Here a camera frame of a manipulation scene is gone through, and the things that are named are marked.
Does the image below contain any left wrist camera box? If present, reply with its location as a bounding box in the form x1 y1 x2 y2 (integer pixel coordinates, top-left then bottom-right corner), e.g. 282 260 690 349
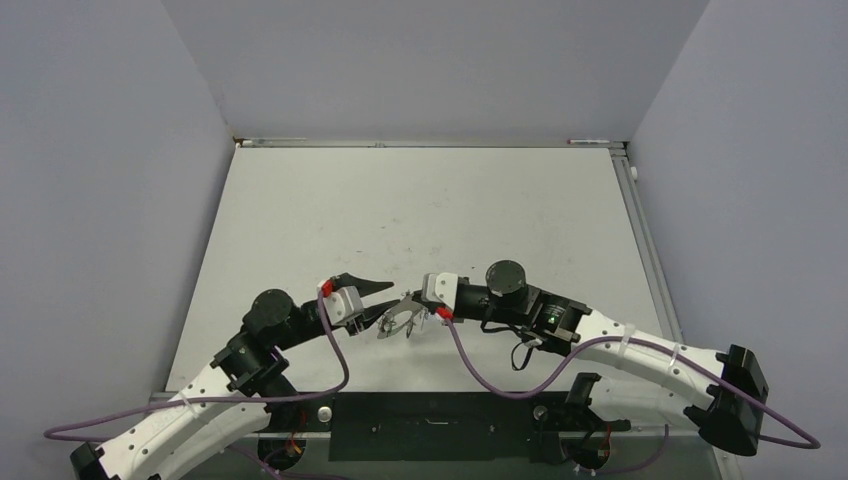
317 273 364 327

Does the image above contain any aluminium back rail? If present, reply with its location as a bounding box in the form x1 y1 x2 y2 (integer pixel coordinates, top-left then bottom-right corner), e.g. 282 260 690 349
235 138 626 150

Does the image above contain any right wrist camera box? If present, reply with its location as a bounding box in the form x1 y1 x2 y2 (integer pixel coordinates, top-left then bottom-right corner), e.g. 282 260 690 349
420 272 459 312

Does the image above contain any aluminium right side rail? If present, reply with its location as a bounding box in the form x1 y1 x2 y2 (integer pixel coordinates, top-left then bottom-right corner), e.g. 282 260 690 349
610 143 684 342

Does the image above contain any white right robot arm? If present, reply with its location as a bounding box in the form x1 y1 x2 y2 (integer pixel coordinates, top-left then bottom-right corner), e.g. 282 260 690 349
411 260 769 457

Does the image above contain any large steel carabiner keyring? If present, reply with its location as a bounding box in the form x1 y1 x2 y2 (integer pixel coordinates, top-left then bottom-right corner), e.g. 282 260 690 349
377 295 426 340

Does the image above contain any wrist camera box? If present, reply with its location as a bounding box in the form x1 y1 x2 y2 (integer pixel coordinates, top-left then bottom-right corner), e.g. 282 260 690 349
420 272 459 312
317 273 364 327

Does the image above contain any pen on back rail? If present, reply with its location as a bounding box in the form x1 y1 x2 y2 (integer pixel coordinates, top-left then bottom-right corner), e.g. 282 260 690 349
567 139 613 146

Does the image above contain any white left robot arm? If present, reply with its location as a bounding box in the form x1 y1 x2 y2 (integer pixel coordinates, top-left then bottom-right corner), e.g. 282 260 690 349
70 273 394 479

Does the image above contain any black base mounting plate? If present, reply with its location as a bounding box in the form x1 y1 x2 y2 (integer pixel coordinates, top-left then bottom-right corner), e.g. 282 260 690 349
256 391 631 469

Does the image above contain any aluminium rail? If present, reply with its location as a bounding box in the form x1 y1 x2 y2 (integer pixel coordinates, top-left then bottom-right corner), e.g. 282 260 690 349
235 138 626 150
610 143 684 342

